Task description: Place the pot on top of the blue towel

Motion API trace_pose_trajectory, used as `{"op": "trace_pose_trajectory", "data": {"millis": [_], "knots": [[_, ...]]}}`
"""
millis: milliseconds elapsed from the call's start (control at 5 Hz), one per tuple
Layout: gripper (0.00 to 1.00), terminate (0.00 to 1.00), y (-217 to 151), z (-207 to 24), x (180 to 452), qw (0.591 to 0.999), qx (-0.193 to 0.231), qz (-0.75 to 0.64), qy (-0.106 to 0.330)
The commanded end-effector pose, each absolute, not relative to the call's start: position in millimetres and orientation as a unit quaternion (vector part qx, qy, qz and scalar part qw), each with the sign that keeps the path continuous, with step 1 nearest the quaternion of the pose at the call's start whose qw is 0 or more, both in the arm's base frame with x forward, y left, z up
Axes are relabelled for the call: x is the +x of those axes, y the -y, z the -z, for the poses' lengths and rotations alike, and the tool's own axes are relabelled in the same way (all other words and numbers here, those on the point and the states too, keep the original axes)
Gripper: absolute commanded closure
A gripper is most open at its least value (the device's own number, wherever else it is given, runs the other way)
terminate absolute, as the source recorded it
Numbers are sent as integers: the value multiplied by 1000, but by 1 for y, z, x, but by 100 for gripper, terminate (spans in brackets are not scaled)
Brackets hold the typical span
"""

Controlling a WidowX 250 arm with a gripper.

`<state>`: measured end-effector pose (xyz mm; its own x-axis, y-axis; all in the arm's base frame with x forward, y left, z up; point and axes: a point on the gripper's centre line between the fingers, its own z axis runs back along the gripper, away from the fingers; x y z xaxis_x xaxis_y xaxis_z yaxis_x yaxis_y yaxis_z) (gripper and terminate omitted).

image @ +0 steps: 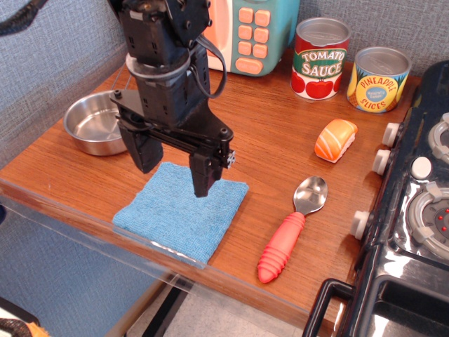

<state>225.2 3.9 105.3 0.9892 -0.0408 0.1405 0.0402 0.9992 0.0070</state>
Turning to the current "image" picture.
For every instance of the black toy stove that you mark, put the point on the black toy stove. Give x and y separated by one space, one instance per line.
401 285

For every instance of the pineapple slices can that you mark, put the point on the pineapple slices can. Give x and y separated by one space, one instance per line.
378 78

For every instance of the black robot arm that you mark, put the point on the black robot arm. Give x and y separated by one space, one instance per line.
168 57

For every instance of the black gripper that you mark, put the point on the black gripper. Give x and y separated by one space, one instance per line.
175 112

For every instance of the spoon with red handle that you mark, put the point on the spoon with red handle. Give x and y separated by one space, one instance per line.
309 197

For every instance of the stainless steel pot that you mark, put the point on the stainless steel pot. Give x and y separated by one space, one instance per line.
92 124

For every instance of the tomato sauce can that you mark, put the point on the tomato sauce can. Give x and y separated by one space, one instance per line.
319 56

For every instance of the clear acrylic barrier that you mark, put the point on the clear acrylic barrier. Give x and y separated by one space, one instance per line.
76 277

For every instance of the blue towel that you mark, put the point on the blue towel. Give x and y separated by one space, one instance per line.
167 215

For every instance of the toy salmon sushi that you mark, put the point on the toy salmon sushi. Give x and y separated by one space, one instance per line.
335 139

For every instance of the teal toy microwave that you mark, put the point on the teal toy microwave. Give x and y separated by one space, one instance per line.
252 36

